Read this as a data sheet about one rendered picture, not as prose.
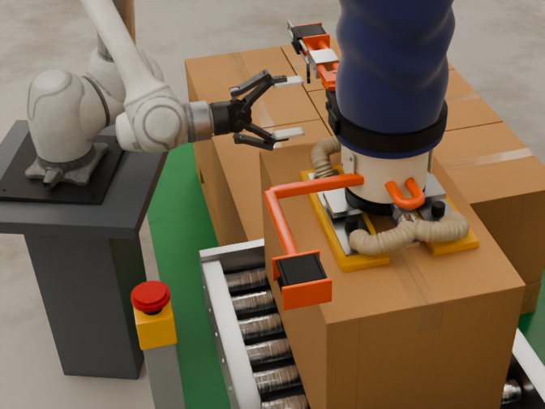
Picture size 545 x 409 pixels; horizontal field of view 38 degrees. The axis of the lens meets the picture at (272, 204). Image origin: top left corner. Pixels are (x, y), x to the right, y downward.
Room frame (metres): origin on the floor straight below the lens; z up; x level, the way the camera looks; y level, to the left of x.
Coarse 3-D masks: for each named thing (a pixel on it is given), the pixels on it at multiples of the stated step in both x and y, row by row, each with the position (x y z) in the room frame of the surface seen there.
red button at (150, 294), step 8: (136, 288) 1.04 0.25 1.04; (144, 288) 1.04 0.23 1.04; (152, 288) 1.04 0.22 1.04; (160, 288) 1.04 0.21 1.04; (168, 288) 1.04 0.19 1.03; (136, 296) 1.02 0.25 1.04; (144, 296) 1.02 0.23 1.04; (152, 296) 1.02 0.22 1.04; (160, 296) 1.02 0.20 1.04; (168, 296) 1.02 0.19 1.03; (136, 304) 1.01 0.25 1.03; (144, 304) 1.00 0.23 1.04; (152, 304) 1.00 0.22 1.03; (160, 304) 1.00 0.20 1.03; (144, 312) 1.02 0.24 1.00; (152, 312) 1.01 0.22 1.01
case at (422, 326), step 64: (448, 192) 1.40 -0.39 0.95; (320, 256) 1.21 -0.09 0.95; (448, 256) 1.19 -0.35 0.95; (320, 320) 1.06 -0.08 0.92; (384, 320) 1.04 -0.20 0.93; (448, 320) 1.07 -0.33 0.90; (512, 320) 1.10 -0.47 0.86; (320, 384) 1.06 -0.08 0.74; (384, 384) 1.05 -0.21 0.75; (448, 384) 1.07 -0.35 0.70
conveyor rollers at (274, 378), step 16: (240, 272) 1.61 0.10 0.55; (256, 272) 1.61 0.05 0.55; (240, 288) 1.58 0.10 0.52; (240, 304) 1.49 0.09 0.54; (256, 304) 1.50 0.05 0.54; (272, 304) 1.51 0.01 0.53; (256, 320) 1.43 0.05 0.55; (272, 320) 1.43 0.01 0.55; (256, 336) 1.41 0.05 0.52; (256, 352) 1.32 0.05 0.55; (272, 352) 1.33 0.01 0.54; (288, 352) 1.33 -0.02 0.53; (288, 368) 1.26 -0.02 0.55; (256, 384) 1.23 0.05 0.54; (272, 384) 1.23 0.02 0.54; (288, 384) 1.24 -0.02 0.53; (512, 384) 1.19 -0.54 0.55; (272, 400) 1.18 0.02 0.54; (288, 400) 1.17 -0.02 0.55; (304, 400) 1.17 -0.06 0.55; (512, 400) 1.17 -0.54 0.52
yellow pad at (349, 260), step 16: (304, 176) 1.47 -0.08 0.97; (320, 192) 1.39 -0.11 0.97; (320, 208) 1.35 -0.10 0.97; (320, 224) 1.31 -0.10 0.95; (336, 224) 1.28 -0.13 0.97; (352, 224) 1.25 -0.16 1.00; (368, 224) 1.28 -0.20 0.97; (336, 240) 1.24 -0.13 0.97; (336, 256) 1.20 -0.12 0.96; (352, 256) 1.18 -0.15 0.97; (368, 256) 1.18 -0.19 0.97; (384, 256) 1.18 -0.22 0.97
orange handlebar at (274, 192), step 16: (320, 48) 1.88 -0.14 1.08; (336, 64) 1.77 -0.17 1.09; (336, 176) 1.29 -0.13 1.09; (352, 176) 1.29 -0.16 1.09; (272, 192) 1.25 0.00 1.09; (288, 192) 1.26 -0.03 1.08; (304, 192) 1.26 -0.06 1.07; (400, 192) 1.23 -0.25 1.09; (416, 192) 1.23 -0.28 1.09; (272, 208) 1.20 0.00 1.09; (288, 240) 1.10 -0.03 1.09
